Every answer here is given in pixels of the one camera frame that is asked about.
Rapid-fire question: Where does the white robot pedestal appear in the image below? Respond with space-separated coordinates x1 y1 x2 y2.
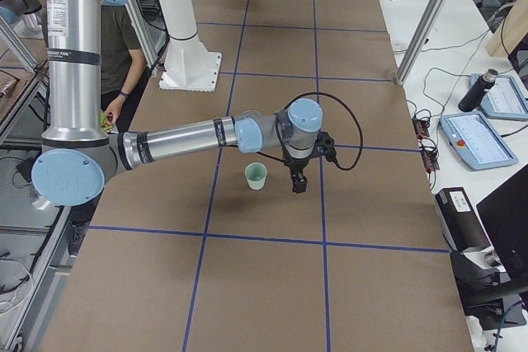
159 0 222 92

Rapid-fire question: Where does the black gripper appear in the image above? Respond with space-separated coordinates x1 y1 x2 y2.
282 149 316 193

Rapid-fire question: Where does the person in dark shirt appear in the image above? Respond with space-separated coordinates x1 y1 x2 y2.
40 4 149 134

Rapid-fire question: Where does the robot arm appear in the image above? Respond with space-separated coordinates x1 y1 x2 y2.
31 0 326 206

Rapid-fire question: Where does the black water bottle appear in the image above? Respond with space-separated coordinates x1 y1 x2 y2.
458 68 498 112

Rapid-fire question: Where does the blue teach pendant near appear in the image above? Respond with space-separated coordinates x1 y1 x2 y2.
440 111 518 171

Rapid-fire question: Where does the blue teach pendant far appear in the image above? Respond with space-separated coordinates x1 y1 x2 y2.
477 75 527 121

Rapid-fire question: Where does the black box with label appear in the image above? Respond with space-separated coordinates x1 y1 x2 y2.
435 187 491 252

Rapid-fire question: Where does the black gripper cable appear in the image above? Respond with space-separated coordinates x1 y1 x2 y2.
284 92 365 171

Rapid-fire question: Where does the brown table mat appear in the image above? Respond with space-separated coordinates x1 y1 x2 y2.
39 0 472 351

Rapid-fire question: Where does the black monitor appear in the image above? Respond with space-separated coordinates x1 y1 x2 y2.
477 167 528 279

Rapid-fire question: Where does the blue teach pendant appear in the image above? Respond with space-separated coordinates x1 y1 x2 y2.
440 111 518 171
477 75 527 121

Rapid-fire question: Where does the aluminium frame post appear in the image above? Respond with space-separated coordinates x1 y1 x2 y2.
394 0 446 86

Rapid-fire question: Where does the green plastic cup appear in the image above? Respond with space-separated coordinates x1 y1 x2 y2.
244 162 267 190

